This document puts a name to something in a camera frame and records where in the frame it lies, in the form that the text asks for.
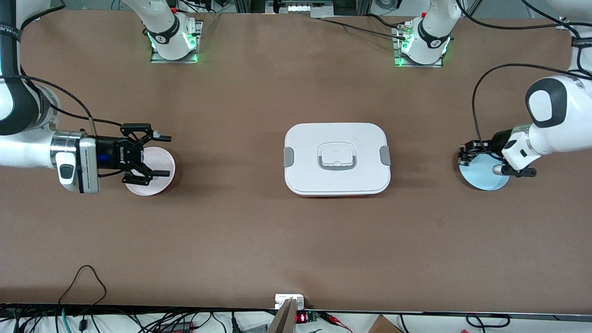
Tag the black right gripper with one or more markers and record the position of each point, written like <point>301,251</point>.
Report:
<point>110,153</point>

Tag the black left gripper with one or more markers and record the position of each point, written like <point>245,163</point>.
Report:
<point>496,139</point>

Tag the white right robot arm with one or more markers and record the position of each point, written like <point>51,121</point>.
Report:
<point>23,150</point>

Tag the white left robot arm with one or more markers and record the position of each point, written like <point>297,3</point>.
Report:
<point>559,125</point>

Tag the white lidded storage box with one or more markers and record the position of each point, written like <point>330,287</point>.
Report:
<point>337,178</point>

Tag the small white socket box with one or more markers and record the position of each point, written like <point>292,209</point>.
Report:
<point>284,298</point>

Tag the pink round plate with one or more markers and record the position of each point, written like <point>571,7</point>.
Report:
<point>159,159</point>

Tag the light blue round plate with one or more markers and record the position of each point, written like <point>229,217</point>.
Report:
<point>483,178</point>

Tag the red clip lead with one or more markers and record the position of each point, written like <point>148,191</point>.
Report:
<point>335,321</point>

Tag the wooden slat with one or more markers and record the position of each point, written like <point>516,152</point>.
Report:
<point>283,319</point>

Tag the red digit display module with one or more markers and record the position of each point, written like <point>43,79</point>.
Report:
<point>303,317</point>

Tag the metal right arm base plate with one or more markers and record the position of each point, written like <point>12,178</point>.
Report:
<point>157,59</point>

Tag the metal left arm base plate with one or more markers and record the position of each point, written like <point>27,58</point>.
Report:
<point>397,60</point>

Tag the black table edge rail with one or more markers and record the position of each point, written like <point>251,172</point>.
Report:
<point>138,307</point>

